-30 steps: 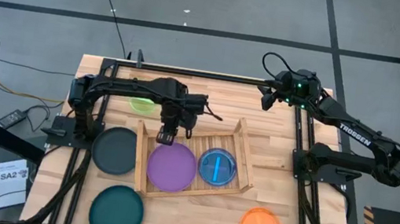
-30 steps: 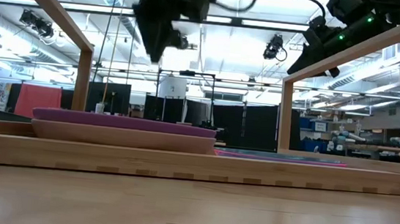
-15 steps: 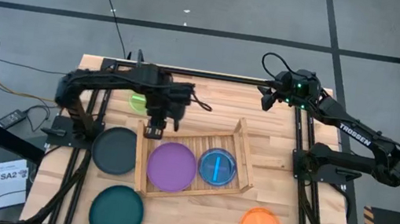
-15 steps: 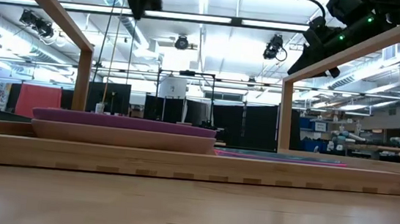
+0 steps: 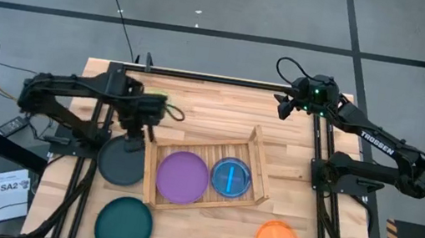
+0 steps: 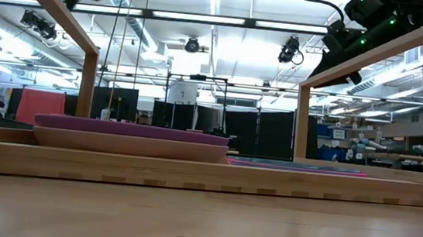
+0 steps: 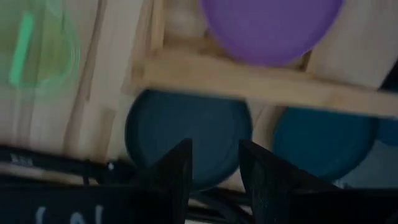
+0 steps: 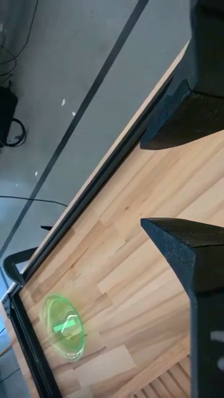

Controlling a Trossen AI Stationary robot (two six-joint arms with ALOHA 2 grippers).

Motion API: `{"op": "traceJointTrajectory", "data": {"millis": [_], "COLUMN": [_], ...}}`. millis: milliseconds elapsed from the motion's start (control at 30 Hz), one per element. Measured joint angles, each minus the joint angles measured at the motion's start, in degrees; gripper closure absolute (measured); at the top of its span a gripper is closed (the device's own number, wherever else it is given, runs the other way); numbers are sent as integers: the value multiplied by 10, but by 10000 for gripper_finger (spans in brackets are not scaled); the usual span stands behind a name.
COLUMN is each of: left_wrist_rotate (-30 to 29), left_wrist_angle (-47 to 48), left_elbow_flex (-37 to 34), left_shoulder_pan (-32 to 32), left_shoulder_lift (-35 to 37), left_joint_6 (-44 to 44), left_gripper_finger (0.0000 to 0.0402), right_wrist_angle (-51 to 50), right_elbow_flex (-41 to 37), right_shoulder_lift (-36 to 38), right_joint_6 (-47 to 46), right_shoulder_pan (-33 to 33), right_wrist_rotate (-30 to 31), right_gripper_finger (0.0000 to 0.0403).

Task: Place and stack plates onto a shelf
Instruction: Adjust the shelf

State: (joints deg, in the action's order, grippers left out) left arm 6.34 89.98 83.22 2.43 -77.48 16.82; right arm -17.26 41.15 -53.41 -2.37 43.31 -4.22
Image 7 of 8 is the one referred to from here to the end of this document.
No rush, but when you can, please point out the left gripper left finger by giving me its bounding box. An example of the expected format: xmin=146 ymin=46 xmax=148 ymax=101
xmin=136 ymin=138 xmax=193 ymax=224

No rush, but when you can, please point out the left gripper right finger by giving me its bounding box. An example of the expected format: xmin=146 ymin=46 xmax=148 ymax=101
xmin=238 ymin=139 xmax=312 ymax=224

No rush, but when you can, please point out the dark grey plate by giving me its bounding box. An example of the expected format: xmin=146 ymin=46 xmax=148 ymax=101
xmin=124 ymin=89 xmax=253 ymax=191

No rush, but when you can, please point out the teal plate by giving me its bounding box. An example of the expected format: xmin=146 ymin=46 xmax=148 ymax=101
xmin=272 ymin=106 xmax=379 ymax=184

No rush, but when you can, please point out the purple plastic plate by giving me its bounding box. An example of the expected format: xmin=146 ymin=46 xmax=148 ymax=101
xmin=200 ymin=0 xmax=345 ymax=68

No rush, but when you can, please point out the green translucent bowl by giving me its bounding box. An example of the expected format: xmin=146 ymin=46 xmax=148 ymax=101
xmin=0 ymin=0 xmax=82 ymax=94

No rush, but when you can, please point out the wooden bamboo plate shelf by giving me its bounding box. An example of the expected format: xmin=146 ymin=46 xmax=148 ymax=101
xmin=60 ymin=0 xmax=398 ymax=164

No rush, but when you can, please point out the black aluminium table frame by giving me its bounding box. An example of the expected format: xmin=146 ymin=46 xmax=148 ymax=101
xmin=0 ymin=145 xmax=137 ymax=186

